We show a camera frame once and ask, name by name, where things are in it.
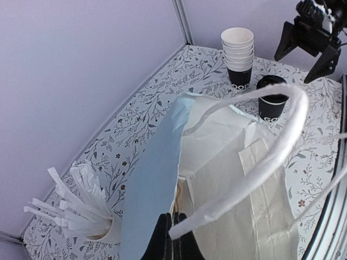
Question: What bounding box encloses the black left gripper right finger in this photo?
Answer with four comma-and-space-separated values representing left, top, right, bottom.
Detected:
173, 212, 209, 260

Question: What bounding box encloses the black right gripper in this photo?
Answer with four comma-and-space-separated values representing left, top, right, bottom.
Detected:
274, 16, 341, 84

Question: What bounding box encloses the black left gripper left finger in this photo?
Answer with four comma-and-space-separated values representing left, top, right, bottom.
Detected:
141, 213, 172, 260

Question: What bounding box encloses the black and white paper cup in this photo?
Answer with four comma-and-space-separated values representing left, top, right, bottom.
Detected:
256, 75, 288, 123

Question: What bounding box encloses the light blue paper bag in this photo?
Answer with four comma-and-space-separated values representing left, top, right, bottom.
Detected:
120, 83, 309, 259

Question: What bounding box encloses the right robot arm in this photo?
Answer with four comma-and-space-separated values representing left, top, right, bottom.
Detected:
274, 1, 346, 83

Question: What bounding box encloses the white cup holding straws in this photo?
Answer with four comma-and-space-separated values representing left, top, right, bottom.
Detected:
85, 214, 121, 245

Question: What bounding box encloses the stack of paper cups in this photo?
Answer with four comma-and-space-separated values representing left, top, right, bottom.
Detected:
221, 27, 254, 90

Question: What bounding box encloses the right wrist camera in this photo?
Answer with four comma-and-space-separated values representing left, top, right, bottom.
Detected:
295, 1, 332, 23

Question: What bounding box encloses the aluminium frame post right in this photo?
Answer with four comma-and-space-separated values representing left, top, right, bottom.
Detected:
172, 0, 194, 45

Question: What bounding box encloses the aluminium frame post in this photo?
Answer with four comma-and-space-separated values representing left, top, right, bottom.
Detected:
0, 230, 24, 246
172, 0, 194, 45

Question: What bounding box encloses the aluminium frame post left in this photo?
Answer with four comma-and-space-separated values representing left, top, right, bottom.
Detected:
0, 230, 24, 246

